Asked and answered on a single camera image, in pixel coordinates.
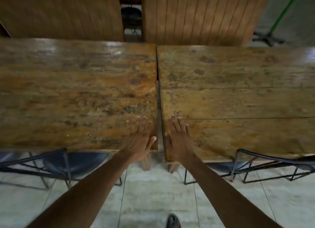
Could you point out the wooden table leg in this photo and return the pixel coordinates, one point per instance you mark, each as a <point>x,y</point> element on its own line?
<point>173,166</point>
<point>145,163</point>

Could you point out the person's right forearm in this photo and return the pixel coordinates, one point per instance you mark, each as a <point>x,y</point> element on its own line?
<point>226,195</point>

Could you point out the wooden slat partition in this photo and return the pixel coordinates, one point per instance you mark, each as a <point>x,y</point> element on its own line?
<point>201,16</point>
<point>64,13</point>

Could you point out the person's right thumb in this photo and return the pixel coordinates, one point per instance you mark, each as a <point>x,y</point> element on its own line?
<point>168,140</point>

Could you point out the green pole with black base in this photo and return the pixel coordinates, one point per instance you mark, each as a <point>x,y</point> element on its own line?
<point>278,18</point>

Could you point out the person's left thumb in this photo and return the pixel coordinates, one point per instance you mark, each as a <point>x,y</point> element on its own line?
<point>152,143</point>

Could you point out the person's left hand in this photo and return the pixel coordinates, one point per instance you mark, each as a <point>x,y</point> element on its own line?
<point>139,146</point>

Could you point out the person's left forearm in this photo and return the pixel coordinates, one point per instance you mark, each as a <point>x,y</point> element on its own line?
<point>81,195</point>

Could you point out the black metal frame chair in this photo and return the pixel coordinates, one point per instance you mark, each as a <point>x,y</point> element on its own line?
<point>61,163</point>
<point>265,166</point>

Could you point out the black chair with round seat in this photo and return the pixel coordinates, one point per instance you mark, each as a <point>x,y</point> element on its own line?
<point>131,17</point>

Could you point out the black sandal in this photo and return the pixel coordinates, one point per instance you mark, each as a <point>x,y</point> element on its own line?
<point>173,222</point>

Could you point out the person's right hand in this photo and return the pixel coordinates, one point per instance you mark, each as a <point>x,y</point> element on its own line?
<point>179,143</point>

